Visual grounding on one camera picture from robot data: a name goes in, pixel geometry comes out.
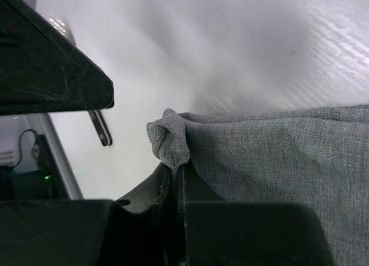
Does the grey cloth napkin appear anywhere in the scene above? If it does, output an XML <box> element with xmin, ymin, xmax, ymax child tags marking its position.
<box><xmin>146</xmin><ymin>105</ymin><xmax>368</xmax><ymax>265</ymax></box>

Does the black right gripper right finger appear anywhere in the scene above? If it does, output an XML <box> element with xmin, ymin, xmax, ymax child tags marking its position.
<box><xmin>178</xmin><ymin>163</ymin><xmax>334</xmax><ymax>265</ymax></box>

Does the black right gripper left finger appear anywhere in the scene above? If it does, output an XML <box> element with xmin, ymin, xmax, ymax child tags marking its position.
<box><xmin>1</xmin><ymin>164</ymin><xmax>175</xmax><ymax>265</ymax></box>

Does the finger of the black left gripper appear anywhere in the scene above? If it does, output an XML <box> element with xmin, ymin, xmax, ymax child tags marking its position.
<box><xmin>1</xmin><ymin>0</ymin><xmax>114</xmax><ymax>115</ymax></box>

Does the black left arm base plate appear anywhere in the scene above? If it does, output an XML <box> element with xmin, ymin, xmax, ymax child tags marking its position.
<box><xmin>1</xmin><ymin>134</ymin><xmax>70</xmax><ymax>201</ymax></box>

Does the black handled fork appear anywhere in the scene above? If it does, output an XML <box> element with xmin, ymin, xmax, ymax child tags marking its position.
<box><xmin>88</xmin><ymin>110</ymin><xmax>113</xmax><ymax>147</ymax></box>

